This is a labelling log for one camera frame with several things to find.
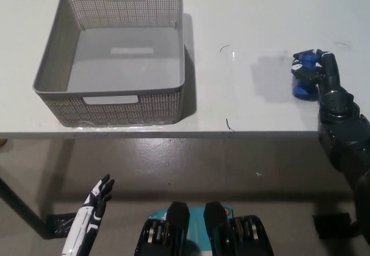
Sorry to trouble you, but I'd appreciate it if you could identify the black metal table leg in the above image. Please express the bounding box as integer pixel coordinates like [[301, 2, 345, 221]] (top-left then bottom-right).
[[0, 165, 54, 239]]

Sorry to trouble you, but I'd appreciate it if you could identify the black floor foot plate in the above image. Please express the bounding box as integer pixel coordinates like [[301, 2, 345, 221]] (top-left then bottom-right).
[[313, 213, 353, 240], [46, 214, 78, 237]]

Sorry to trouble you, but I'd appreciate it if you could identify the grey perforated plastic basket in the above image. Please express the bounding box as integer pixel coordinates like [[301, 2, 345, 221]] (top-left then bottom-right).
[[32, 0, 186, 127]]

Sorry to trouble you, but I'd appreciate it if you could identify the black teal robot torso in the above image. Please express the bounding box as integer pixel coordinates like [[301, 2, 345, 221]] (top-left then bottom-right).
[[134, 200, 274, 256]]

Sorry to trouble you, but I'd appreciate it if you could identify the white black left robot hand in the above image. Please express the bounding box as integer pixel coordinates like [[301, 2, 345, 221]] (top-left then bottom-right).
[[62, 173, 115, 256]]

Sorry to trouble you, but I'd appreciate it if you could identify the blue rook chess piece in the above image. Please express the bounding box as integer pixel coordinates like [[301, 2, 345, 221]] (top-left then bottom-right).
[[293, 52, 320, 100]]

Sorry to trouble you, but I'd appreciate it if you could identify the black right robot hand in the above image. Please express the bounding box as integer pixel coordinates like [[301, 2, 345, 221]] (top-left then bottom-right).
[[291, 48, 362, 124]]

